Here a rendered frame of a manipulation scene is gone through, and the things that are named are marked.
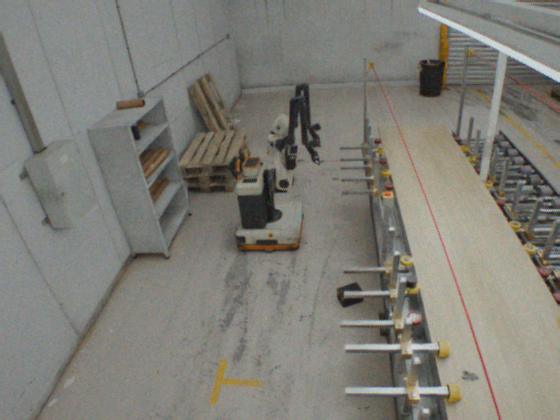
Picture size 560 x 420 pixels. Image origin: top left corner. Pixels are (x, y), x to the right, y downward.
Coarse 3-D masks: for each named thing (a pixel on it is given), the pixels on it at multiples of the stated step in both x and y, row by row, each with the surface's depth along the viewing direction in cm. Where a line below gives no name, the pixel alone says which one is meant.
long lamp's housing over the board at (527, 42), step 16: (432, 0) 240; (448, 16) 186; (464, 16) 166; (480, 16) 156; (480, 32) 145; (496, 32) 132; (512, 32) 121; (528, 32) 117; (512, 48) 118; (528, 48) 109; (544, 48) 101; (544, 64) 99
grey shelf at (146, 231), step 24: (120, 120) 357; (144, 120) 433; (168, 120) 429; (96, 144) 356; (120, 144) 353; (144, 144) 378; (168, 144) 447; (120, 168) 368; (168, 168) 465; (120, 192) 384; (144, 192) 381; (168, 192) 446; (120, 216) 402; (144, 216) 398; (168, 216) 475; (144, 240) 416; (168, 240) 432
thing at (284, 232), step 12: (276, 204) 445; (288, 204) 442; (300, 204) 443; (288, 216) 422; (300, 216) 425; (240, 228) 412; (264, 228) 408; (276, 228) 406; (288, 228) 403; (300, 228) 431; (240, 240) 413; (252, 240) 410; (264, 240) 407; (276, 240) 406; (288, 240) 404
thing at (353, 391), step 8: (352, 392) 171; (360, 392) 170; (368, 392) 170; (376, 392) 169; (384, 392) 169; (392, 392) 168; (400, 392) 168; (424, 392) 166; (432, 392) 165; (440, 392) 165; (448, 392) 165
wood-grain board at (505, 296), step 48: (384, 144) 405; (432, 144) 395; (432, 192) 317; (480, 192) 310; (432, 240) 265; (480, 240) 259; (432, 288) 227; (480, 288) 222; (528, 288) 217; (432, 336) 198; (480, 336) 194; (528, 336) 189; (480, 384) 171; (528, 384) 167
